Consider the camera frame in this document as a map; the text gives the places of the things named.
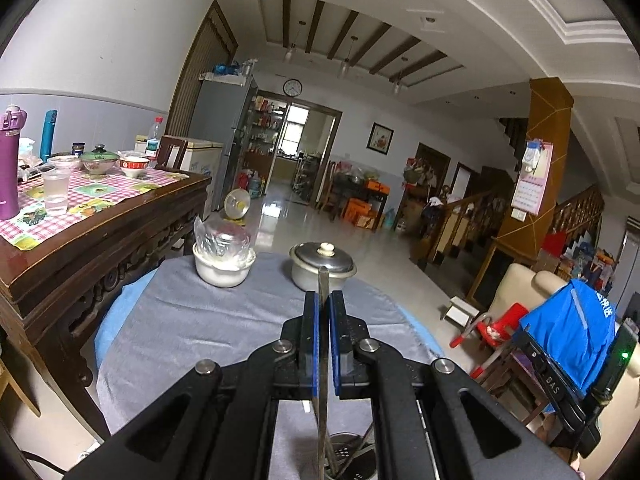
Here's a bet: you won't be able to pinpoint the blue tablecloth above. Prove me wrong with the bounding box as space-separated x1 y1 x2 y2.
94 266 441 376

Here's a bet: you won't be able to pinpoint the dark wooden chopstick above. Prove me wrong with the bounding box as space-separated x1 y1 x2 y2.
314 269 331 480

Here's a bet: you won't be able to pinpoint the orange cardboard boxes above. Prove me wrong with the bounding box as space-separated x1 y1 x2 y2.
345 197 381 231

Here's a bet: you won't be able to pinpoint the pink wall calendar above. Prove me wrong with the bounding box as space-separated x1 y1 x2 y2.
511 139 553 214

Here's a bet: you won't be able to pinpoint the grey refrigerator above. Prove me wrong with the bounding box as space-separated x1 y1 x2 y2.
190 72 258 213

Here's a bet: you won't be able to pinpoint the checkered sideboard cover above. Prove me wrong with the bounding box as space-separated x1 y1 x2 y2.
0 160 191 251

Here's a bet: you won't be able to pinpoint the carved dark wooden sideboard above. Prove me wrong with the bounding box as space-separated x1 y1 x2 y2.
0 167 213 438

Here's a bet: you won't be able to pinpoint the wooden stair railing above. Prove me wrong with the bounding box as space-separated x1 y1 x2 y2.
425 185 606 271

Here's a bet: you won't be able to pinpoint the red and white bowl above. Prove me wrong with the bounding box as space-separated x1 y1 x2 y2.
119 156 151 178

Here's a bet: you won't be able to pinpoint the black perforated utensil holder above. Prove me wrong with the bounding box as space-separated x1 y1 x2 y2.
310 432 378 480

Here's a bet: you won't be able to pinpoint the framed wall picture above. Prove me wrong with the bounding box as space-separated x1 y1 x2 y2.
366 122 394 154

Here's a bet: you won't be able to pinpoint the red-capped plastic water bottle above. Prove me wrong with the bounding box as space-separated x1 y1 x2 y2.
145 116 164 156

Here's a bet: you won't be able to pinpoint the green bowl with glass lid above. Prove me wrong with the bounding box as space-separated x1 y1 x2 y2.
80 144 121 176

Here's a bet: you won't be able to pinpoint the aluminium pot with lid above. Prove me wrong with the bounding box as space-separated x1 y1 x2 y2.
289 241 357 293

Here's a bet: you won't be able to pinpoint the small white fan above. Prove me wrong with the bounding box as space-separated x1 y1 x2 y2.
223 188 251 224

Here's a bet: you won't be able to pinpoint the grey tablecloth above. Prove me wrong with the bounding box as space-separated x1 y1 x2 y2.
95 252 441 480

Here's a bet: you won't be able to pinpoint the blue garment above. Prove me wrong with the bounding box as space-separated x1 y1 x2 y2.
520 279 618 396

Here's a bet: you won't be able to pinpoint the bunch of dark chopsticks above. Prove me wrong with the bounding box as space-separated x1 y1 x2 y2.
327 420 376 478

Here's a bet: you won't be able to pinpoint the white step stool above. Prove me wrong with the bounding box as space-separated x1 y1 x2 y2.
441 296 482 330

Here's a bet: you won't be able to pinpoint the clear plastic cup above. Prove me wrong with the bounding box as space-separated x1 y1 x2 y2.
42 169 71 216

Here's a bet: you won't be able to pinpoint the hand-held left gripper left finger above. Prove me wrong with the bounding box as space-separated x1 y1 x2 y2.
62 291 321 480

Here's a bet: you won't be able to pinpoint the red plastic chair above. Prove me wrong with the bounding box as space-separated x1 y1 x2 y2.
450 302 531 378

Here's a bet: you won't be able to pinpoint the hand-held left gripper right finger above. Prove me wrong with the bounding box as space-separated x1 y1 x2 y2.
327 290 581 480

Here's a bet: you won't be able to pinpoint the white chest freezer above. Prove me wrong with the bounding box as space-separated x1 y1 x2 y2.
135 135 224 211

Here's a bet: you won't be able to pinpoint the teal water bottle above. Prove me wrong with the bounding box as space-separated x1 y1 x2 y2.
40 110 58 158

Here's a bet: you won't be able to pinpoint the purple water bottle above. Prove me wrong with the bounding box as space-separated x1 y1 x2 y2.
0 105 27 221

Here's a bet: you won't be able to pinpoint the dark wooden side table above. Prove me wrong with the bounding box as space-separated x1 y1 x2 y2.
327 160 391 231

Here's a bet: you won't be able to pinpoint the beige sofa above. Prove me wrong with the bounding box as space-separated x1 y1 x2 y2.
487 262 640 376

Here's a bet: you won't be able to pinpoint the dark wooden chair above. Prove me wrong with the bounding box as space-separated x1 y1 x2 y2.
156 136 189 171

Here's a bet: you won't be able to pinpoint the clear plastic bag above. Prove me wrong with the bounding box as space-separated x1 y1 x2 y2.
194 216 253 267

